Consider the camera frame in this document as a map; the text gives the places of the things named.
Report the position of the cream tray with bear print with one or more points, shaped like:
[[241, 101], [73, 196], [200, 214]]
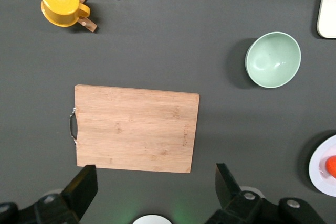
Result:
[[328, 3]]

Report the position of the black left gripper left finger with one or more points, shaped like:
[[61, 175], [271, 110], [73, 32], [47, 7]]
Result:
[[71, 203]]

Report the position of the wooden cutting board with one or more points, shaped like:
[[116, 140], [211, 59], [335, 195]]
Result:
[[136, 129]]

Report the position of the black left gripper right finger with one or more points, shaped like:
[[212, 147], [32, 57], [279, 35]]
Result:
[[239, 205]]

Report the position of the white round plate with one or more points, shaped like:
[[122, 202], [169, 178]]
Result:
[[320, 179]]

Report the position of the orange fruit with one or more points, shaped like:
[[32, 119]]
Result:
[[332, 166]]

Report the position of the yellow mug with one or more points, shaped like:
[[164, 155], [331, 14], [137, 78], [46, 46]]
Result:
[[60, 1]]

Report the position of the light green bowl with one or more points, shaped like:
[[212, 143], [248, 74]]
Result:
[[273, 58]]

